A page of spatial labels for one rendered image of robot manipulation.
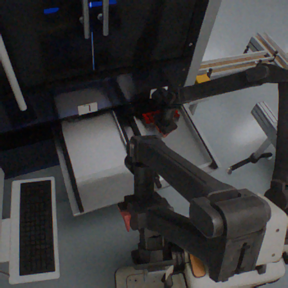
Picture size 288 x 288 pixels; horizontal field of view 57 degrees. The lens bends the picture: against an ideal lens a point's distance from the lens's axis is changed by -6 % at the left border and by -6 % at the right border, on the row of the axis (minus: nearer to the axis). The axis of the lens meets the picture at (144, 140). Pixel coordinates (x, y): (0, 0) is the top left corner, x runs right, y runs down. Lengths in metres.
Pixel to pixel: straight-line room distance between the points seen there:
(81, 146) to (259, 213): 0.99
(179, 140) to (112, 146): 0.32
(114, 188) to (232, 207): 0.83
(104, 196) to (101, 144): 0.25
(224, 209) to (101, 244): 1.67
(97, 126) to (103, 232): 0.93
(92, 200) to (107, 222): 0.90
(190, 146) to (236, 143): 1.29
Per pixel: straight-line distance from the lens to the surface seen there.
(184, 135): 1.37
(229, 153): 2.50
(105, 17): 0.89
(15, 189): 1.35
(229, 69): 1.72
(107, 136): 1.32
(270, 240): 0.74
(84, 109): 1.24
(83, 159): 1.26
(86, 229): 2.05
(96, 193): 1.19
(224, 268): 0.45
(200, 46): 1.24
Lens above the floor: 1.98
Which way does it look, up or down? 56 degrees down
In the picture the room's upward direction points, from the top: 10 degrees clockwise
